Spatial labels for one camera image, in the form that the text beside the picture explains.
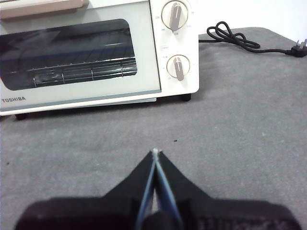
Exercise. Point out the cream glass oven door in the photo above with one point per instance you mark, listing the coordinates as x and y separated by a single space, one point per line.
144 48

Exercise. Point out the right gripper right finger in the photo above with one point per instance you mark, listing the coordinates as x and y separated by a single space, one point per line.
211 213

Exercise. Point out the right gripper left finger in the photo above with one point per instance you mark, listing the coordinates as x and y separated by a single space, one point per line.
115 208

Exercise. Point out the large beige oven knob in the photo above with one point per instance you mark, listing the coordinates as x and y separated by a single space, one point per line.
176 16

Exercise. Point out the small beige oven knob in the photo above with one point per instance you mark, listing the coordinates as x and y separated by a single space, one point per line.
178 68

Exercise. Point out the cream toaster oven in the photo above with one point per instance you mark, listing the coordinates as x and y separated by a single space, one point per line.
195 79

